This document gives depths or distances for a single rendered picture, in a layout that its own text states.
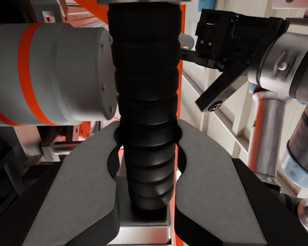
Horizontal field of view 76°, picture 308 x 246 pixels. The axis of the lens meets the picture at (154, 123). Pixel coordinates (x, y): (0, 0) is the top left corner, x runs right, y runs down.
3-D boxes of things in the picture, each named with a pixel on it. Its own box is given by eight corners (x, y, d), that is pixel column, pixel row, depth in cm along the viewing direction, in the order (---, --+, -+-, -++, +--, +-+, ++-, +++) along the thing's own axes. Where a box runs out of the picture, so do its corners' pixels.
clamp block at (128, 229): (45, 226, 14) (64, 263, 17) (172, 225, 14) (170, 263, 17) (71, 174, 18) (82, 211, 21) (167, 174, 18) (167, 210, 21)
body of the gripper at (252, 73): (224, 15, 35) (297, 24, 27) (210, 64, 39) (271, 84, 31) (197, 8, 31) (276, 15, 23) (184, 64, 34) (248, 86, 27)
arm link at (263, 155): (297, 73, 71) (275, 231, 61) (251, 69, 77) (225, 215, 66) (311, 53, 60) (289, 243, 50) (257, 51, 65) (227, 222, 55)
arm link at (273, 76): (300, 94, 29) (279, 100, 24) (269, 84, 32) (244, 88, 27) (330, 39, 25) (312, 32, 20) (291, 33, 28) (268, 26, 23)
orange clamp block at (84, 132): (51, 136, 54) (66, 142, 63) (80, 136, 54) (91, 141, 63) (54, 112, 56) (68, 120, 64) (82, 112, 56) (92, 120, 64)
